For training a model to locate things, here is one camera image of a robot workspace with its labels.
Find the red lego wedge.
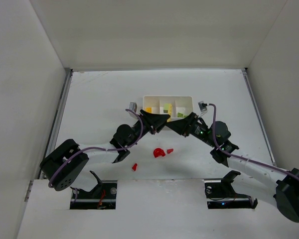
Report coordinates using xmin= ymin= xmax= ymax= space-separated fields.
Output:
xmin=132 ymin=163 xmax=138 ymax=172

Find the white divided container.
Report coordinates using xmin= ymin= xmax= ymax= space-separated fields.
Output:
xmin=143 ymin=95 xmax=194 ymax=121

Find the left aluminium rail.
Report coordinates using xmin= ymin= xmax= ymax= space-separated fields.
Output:
xmin=37 ymin=67 xmax=73 ymax=180

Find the right aluminium rail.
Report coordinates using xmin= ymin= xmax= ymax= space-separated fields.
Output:
xmin=241 ymin=68 xmax=277 ymax=166

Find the small red lego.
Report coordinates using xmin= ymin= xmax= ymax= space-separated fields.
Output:
xmin=167 ymin=148 xmax=174 ymax=154

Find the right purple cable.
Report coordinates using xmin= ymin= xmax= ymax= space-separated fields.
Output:
xmin=207 ymin=103 xmax=299 ymax=219

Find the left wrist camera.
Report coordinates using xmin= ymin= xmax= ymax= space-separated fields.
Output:
xmin=129 ymin=102 xmax=138 ymax=113

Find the light green lego block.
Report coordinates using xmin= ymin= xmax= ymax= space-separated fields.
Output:
xmin=163 ymin=103 xmax=172 ymax=114

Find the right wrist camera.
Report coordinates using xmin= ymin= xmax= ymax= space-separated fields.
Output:
xmin=198 ymin=101 xmax=208 ymax=113

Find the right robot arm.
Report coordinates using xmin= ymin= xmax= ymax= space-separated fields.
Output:
xmin=166 ymin=113 xmax=299 ymax=223

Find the red arch lego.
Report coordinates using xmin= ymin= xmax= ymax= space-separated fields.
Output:
xmin=153 ymin=148 xmax=166 ymax=158

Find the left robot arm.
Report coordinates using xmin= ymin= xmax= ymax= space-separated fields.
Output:
xmin=39 ymin=110 xmax=170 ymax=191

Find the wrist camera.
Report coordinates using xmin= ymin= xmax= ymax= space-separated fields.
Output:
xmin=198 ymin=101 xmax=208 ymax=113
xmin=129 ymin=102 xmax=138 ymax=113

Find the yellow long lego brick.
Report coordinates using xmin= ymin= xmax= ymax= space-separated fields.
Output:
xmin=163 ymin=103 xmax=172 ymax=122

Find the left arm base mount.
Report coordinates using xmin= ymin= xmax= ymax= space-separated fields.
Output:
xmin=70 ymin=170 xmax=118 ymax=210

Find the aluminium rail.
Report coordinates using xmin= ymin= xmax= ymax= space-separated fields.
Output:
xmin=241 ymin=68 xmax=277 ymax=166
xmin=37 ymin=67 xmax=73 ymax=180

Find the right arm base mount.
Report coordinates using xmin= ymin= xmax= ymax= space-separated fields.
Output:
xmin=204 ymin=170 xmax=258 ymax=210

